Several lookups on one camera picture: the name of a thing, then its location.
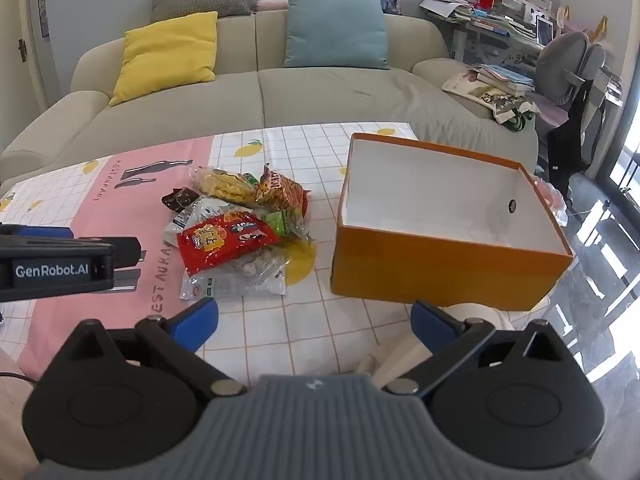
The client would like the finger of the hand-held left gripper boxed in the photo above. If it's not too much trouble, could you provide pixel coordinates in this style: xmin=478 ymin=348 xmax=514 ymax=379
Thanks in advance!
xmin=112 ymin=236 xmax=147 ymax=268

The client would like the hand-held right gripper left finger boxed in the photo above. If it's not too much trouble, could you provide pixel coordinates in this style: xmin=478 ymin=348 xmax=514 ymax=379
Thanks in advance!
xmin=65 ymin=297 xmax=247 ymax=397

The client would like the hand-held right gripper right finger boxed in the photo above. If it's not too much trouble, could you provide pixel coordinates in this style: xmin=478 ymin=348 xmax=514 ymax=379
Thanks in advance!
xmin=382 ymin=300 xmax=571 ymax=395

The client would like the orange cardboard box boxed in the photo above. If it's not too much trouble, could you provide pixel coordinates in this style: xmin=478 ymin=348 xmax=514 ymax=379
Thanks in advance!
xmin=330 ymin=132 xmax=574 ymax=312

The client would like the yellow puffed snack packet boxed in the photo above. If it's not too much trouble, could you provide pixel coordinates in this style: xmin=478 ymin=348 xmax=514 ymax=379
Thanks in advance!
xmin=191 ymin=166 xmax=261 ymax=207

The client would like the clear flat snack packet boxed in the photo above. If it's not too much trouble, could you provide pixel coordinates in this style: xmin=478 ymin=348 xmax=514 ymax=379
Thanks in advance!
xmin=180 ymin=270 xmax=287 ymax=301

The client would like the white snack packet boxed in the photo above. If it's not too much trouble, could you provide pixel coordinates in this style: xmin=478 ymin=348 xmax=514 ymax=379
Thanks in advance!
xmin=162 ymin=197 xmax=231 ymax=248

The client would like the red snack packet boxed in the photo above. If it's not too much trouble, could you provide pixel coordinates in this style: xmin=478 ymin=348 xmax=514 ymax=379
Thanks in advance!
xmin=176 ymin=210 xmax=282 ymax=277

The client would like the clear packet of round candies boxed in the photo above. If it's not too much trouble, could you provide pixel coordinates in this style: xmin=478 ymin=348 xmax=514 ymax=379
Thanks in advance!
xmin=230 ymin=245 xmax=291 ymax=281

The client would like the green snack packet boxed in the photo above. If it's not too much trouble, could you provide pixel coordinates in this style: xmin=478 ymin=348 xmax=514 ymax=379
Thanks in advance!
xmin=262 ymin=207 xmax=313 ymax=243

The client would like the orange striped snack packet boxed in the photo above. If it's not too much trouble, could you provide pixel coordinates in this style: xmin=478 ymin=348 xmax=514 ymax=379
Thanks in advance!
xmin=256 ymin=164 xmax=311 ymax=211

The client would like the pink white printed tablecloth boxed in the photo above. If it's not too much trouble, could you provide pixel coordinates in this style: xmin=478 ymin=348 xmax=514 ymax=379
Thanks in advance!
xmin=0 ymin=121 xmax=501 ymax=386

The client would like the pink trash bin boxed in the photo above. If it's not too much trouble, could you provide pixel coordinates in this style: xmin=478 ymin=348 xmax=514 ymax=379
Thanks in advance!
xmin=532 ymin=175 xmax=568 ymax=223

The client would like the yellow pillow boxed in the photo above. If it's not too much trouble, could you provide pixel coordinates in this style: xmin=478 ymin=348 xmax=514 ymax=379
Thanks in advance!
xmin=109 ymin=11 xmax=219 ymax=107

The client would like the black garment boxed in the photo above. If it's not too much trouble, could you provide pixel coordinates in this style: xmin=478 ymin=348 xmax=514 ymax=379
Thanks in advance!
xmin=546 ymin=80 xmax=593 ymax=196

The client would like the white green tote bag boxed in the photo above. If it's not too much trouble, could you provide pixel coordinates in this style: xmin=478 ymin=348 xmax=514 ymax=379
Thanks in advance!
xmin=492 ymin=100 xmax=541 ymax=133

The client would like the stack of magazines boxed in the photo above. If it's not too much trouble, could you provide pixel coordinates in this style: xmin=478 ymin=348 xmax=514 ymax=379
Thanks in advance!
xmin=442 ymin=62 xmax=536 ymax=111

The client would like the glass balcony door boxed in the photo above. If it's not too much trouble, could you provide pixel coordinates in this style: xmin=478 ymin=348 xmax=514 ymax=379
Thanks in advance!
xmin=595 ymin=60 xmax=640 ymax=281

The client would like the beige sofa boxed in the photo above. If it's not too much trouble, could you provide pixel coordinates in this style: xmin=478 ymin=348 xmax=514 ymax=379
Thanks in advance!
xmin=0 ymin=10 xmax=541 ymax=186

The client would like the room door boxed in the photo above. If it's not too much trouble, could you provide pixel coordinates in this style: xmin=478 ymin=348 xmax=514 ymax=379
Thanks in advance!
xmin=15 ymin=0 xmax=51 ymax=106

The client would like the white desk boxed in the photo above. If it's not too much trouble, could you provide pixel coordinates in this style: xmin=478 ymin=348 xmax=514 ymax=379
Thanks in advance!
xmin=447 ymin=20 xmax=551 ymax=68

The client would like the grey office chair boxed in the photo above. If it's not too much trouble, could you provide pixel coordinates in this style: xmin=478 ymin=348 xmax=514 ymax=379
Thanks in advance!
xmin=535 ymin=31 xmax=608 ymax=126

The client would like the light blue pillow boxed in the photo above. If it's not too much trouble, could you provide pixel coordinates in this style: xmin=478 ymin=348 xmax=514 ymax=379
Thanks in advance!
xmin=283 ymin=0 xmax=390 ymax=71

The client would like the pile of books and papers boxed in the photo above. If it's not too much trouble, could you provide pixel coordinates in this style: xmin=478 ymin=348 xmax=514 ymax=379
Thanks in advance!
xmin=419 ymin=0 xmax=538 ymax=41

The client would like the tablet screen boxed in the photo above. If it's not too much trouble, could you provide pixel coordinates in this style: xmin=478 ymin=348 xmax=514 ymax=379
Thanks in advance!
xmin=535 ymin=14 xmax=556 ymax=46

